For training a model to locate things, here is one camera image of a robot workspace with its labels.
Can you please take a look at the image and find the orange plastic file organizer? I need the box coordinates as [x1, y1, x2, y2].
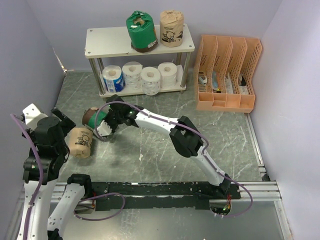
[193, 34, 263, 113]

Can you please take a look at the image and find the white unwrapped loose-end roll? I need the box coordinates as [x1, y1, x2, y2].
[157, 62, 181, 89]

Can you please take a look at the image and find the green paper roll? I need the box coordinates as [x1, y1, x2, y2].
[126, 10, 158, 53]

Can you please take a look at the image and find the brown wrapped roll left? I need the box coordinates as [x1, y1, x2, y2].
[68, 127, 93, 159]

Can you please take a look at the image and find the aluminium frame rail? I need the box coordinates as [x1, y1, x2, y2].
[50, 181, 282, 204]

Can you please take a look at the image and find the white floral roll front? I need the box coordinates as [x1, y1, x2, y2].
[122, 61, 143, 90]

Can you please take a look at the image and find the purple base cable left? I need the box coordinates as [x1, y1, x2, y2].
[73, 191, 126, 221]

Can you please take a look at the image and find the brown cartoon paper roll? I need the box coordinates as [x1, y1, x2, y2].
[160, 10, 184, 48]

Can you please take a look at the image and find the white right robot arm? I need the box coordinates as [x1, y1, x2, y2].
[104, 94, 231, 199]

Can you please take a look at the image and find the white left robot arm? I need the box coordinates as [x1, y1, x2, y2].
[13, 103, 94, 240]

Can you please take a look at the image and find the grey two-tier shelf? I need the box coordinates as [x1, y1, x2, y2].
[84, 23, 195, 100]

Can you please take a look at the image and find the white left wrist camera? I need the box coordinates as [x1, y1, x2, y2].
[22, 103, 48, 130]

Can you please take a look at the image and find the blue paper roll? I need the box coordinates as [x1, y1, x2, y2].
[102, 65, 125, 93]

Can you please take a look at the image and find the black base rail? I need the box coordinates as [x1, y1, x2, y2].
[84, 181, 241, 211]

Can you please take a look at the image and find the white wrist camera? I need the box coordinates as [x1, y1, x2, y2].
[94, 120, 112, 138]
[22, 103, 48, 130]

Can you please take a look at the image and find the green torn roll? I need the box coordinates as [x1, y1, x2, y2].
[82, 107, 112, 131]

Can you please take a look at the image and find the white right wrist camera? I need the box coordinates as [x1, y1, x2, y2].
[94, 120, 112, 138]

